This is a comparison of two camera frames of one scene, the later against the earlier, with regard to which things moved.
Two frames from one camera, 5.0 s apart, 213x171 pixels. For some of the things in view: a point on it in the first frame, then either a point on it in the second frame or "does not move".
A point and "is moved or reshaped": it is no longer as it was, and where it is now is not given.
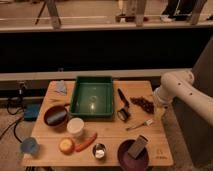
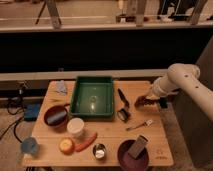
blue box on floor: x=31 y=111 does not move
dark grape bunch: x=149 y=107 is moved or reshaped
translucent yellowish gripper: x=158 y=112 to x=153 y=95
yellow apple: x=66 y=146 does not move
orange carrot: x=82 y=145 does not move
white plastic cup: x=75 y=126 does not move
